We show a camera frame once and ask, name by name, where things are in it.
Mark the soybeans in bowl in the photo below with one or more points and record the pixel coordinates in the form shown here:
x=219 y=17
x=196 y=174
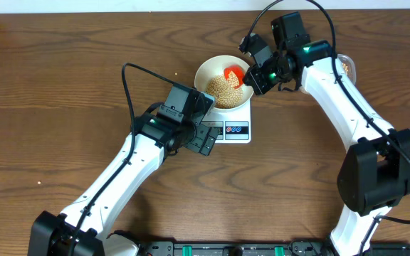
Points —
x=226 y=97

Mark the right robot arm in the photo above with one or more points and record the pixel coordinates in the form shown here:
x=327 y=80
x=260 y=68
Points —
x=375 y=174

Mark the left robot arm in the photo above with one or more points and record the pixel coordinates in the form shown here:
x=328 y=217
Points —
x=84 y=227

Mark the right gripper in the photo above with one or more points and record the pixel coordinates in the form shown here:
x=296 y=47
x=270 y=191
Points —
x=253 y=77

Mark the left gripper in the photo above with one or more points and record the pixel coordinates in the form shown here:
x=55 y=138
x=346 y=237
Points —
x=202 y=134

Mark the soybeans in container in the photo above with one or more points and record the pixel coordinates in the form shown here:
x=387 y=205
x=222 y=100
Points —
x=345 y=68

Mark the red measuring scoop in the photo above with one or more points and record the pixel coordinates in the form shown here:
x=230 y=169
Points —
x=234 y=75

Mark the white digital kitchen scale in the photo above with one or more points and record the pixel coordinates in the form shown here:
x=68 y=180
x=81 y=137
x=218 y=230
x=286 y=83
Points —
x=234 y=125

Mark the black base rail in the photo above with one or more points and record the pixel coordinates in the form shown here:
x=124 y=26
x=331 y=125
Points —
x=166 y=248

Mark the clear plastic container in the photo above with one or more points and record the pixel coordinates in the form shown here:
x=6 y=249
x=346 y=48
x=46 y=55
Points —
x=349 y=67

